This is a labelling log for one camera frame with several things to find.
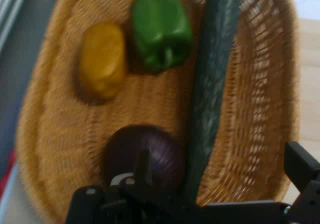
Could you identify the woven wicker basket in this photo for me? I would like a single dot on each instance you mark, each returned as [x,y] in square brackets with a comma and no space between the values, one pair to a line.
[65,139]

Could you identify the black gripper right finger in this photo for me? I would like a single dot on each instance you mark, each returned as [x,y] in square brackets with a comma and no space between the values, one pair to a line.
[300,174]

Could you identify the yellow bell pepper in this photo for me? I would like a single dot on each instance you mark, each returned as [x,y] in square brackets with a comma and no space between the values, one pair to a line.
[102,59]

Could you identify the green bell pepper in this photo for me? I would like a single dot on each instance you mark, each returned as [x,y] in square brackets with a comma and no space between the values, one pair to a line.
[160,29]

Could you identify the dark green cucumber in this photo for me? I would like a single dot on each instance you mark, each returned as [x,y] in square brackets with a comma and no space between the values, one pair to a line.
[212,91]

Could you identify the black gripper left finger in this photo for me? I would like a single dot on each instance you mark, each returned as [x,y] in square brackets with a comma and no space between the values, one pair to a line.
[130,199]

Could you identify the purple red onion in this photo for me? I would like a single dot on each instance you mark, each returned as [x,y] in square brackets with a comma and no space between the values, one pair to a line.
[162,156]

